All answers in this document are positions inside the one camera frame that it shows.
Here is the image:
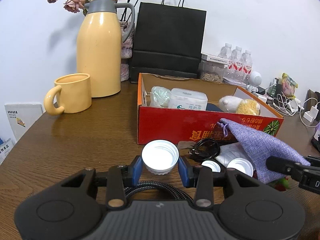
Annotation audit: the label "white bottle cap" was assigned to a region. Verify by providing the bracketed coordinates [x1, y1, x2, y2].
[201, 160, 221, 173]
[227, 158, 254, 178]
[141, 140, 180, 175]

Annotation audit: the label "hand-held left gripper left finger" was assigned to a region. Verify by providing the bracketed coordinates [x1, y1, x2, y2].
[54, 156, 143, 210]

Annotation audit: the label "red cardboard box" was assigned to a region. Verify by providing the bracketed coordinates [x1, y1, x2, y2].
[137, 73, 285, 145]

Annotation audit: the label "clear seed container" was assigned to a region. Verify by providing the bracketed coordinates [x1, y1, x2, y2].
[199, 53, 232, 83]

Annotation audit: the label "white power adapter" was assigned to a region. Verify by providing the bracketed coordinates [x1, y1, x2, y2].
[287, 99, 300, 113]

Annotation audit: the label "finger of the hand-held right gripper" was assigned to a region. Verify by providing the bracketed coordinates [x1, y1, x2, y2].
[266, 156, 312, 178]

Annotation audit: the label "red artificial rose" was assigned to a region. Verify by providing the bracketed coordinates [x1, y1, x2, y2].
[269, 176, 290, 192]

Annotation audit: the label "white and yellow plush toy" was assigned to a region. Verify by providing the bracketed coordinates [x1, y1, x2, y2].
[219, 96, 261, 116]

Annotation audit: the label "dried pink roses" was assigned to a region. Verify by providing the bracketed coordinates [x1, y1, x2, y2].
[47, 0, 155, 22]

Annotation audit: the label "pink fuzzy vase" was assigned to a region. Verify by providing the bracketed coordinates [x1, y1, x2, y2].
[119, 21, 134, 82]

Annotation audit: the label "purple drawstring pouch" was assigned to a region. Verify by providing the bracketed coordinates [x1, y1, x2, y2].
[217, 118, 312, 183]

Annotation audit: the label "blue and white packet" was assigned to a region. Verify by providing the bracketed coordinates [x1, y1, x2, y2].
[0, 136, 14, 165]

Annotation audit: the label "black braided cable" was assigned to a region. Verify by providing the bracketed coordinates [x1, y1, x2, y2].
[124, 181, 194, 203]

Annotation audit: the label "black thin cable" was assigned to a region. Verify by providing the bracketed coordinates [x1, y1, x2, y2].
[188, 139, 221, 162]

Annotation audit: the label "white robot toy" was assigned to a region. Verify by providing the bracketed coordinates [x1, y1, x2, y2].
[246, 71, 263, 93]

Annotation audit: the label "yellow thermos jug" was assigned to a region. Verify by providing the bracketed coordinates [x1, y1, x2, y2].
[76, 0, 136, 98]

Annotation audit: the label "yellow mug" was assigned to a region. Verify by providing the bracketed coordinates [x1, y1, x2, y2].
[44, 73, 92, 116]

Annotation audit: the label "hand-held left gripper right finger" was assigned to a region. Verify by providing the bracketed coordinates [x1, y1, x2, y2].
[178, 156, 265, 209]

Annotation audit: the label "white wall plug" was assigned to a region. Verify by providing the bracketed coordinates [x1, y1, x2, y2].
[302, 104, 318, 122]

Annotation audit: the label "white crumpled plastic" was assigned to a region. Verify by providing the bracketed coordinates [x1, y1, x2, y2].
[215, 142, 250, 165]

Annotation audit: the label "yellow snack packet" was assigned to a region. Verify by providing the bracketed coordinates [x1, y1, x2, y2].
[280, 72, 299, 98]

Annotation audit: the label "black paper bag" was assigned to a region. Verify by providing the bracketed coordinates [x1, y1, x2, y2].
[129, 0, 207, 83]

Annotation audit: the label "white printed carton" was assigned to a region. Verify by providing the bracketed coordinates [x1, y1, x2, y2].
[4, 103, 44, 143]

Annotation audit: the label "iridescent bundle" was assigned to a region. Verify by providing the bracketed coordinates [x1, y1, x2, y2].
[150, 86, 172, 108]

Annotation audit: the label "white tangled cables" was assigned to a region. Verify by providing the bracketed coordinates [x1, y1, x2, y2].
[266, 90, 320, 128]

